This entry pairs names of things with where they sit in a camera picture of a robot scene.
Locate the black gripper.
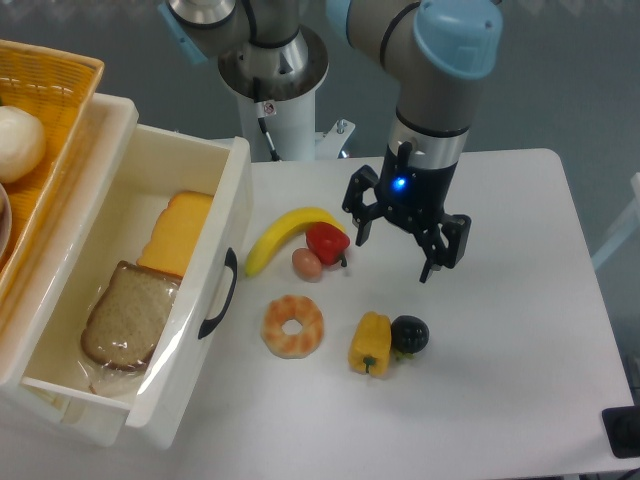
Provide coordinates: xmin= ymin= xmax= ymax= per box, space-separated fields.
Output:
xmin=342 ymin=157 xmax=471 ymax=283

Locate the brown egg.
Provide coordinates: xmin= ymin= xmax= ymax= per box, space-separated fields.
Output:
xmin=291 ymin=248 xmax=322 ymax=280

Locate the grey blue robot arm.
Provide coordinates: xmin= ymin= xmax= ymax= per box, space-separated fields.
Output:
xmin=160 ymin=1 xmax=503 ymax=278

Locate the red bell pepper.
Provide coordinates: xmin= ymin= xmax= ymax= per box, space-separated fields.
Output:
xmin=306 ymin=222 xmax=350 ymax=267

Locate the yellow banana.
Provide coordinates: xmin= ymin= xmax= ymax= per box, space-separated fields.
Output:
xmin=244 ymin=206 xmax=346 ymax=277

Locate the black round fruit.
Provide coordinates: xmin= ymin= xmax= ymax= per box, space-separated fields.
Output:
xmin=391 ymin=315 xmax=430 ymax=360

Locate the yellow bell pepper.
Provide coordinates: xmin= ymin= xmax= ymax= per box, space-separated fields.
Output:
xmin=348 ymin=311 xmax=392 ymax=377

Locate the orange glazed donut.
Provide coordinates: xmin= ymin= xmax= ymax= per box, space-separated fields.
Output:
xmin=261 ymin=295 xmax=324 ymax=359

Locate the white plastic drawer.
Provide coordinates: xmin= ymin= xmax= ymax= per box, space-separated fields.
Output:
xmin=1 ymin=125 xmax=252 ymax=448

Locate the brown bread slice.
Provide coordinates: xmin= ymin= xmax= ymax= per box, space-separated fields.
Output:
xmin=80 ymin=261 xmax=181 ymax=372

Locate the black device at edge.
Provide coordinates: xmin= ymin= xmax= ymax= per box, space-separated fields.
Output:
xmin=601 ymin=406 xmax=640 ymax=459

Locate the yellow wicker basket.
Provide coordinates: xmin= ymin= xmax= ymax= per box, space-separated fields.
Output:
xmin=1 ymin=40 xmax=104 ymax=300

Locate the white round bun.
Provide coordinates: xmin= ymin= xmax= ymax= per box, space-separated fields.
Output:
xmin=0 ymin=106 xmax=46 ymax=183

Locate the brown bowl rim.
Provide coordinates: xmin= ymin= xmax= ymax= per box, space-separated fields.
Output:
xmin=0 ymin=185 xmax=12 ymax=258

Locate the black drawer handle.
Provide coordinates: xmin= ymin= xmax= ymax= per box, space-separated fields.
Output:
xmin=198 ymin=247 xmax=238 ymax=340

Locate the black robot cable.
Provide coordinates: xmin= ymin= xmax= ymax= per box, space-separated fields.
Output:
xmin=252 ymin=77 xmax=281 ymax=162

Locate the white frame at right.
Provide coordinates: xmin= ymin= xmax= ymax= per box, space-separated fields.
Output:
xmin=591 ymin=173 xmax=639 ymax=271

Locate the white drawer cabinet frame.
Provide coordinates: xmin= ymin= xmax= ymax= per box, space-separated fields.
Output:
xmin=1 ymin=94 xmax=138 ymax=446

